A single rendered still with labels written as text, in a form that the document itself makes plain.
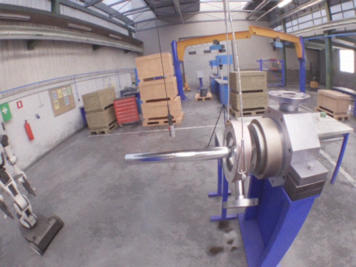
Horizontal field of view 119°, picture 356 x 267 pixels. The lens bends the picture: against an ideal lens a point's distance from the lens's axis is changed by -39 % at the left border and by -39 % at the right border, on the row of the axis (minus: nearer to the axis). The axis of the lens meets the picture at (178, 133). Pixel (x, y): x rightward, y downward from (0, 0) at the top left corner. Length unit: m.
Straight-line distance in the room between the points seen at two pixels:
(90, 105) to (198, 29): 10.92
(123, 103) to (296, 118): 5.04
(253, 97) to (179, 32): 10.20
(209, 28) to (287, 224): 14.07
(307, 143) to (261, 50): 14.33
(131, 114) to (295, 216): 5.16
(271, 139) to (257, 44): 14.29
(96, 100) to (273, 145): 5.09
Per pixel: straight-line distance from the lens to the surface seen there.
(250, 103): 5.39
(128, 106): 5.50
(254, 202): 0.92
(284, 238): 1.25
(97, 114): 5.53
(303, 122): 0.99
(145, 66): 5.10
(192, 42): 7.94
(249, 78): 5.31
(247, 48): 14.77
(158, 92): 5.03
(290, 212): 1.02
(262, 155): 0.93
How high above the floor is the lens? 1.58
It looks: 21 degrees down
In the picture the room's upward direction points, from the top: 8 degrees counter-clockwise
